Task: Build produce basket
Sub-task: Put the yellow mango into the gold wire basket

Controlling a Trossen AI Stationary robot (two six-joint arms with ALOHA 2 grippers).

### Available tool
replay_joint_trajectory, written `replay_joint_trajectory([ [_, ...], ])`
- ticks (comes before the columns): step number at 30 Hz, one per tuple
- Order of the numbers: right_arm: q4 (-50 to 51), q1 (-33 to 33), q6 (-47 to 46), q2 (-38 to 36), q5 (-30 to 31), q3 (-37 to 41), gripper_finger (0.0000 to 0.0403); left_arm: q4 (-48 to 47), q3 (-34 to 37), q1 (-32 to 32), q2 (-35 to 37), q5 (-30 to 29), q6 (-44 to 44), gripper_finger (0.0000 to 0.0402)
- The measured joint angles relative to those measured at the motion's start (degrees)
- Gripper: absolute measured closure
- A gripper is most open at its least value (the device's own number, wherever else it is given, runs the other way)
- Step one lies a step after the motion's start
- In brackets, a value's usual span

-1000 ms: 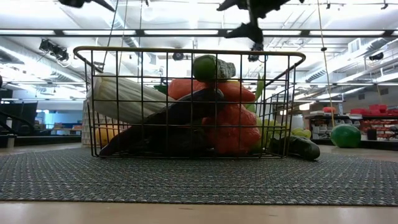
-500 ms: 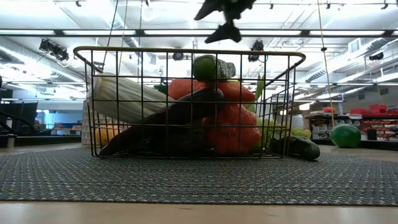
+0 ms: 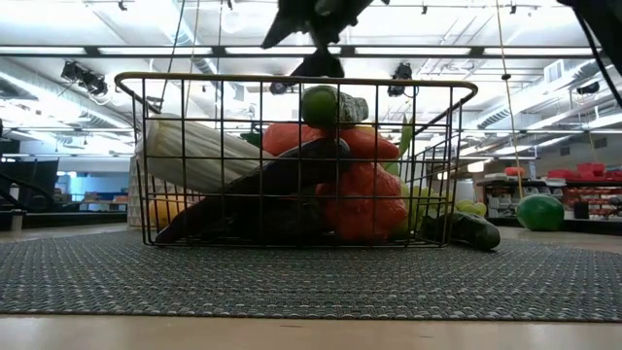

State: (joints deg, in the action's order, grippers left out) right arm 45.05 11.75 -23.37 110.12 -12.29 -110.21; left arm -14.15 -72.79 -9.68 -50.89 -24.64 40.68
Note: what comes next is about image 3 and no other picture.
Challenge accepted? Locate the wire produce basket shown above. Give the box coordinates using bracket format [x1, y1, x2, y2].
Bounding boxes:
[114, 71, 480, 249]

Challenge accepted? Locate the shelf with red bins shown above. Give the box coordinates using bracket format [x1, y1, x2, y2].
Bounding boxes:
[478, 162, 622, 229]

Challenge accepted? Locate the long ceiling light rail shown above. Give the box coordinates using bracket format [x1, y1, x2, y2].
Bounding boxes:
[0, 44, 604, 58]

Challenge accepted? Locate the long yellow pepper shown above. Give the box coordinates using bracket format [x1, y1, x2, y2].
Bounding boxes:
[148, 193, 195, 229]

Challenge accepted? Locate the white air vent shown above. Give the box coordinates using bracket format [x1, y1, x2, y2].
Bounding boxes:
[542, 58, 566, 85]

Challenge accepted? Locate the yellow hanging rope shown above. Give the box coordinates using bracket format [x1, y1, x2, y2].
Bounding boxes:
[494, 0, 525, 200]

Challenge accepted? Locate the green grape bunch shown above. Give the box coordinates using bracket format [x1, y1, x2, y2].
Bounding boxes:
[400, 182, 488, 232]

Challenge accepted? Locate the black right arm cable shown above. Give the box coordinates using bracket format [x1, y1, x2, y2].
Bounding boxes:
[572, 7, 622, 109]

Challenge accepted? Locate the dark purple eggplant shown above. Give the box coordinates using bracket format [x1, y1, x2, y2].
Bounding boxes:
[154, 138, 352, 244]

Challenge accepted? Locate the black spotlight cluster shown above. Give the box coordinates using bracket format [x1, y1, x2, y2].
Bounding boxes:
[60, 60, 111, 97]

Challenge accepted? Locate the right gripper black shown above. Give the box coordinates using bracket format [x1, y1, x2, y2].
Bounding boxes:
[261, 0, 375, 78]

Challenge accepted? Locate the black ceiling camera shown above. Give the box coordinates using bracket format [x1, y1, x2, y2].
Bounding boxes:
[387, 61, 414, 97]

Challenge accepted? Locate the white green leek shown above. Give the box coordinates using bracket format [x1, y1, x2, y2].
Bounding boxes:
[138, 114, 414, 195]

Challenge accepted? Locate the green lime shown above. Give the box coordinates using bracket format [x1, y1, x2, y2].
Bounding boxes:
[515, 192, 566, 232]

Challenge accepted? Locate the orange carrot with greens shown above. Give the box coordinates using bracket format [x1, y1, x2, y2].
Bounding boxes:
[240, 122, 400, 161]

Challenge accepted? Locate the long black counter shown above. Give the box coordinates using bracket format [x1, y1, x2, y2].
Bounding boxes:
[21, 192, 130, 229]

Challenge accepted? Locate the orange bell pepper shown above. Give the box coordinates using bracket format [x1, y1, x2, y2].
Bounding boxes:
[315, 161, 409, 243]

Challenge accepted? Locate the grey woven placemat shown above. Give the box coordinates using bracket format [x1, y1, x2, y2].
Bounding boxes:
[0, 230, 622, 323]

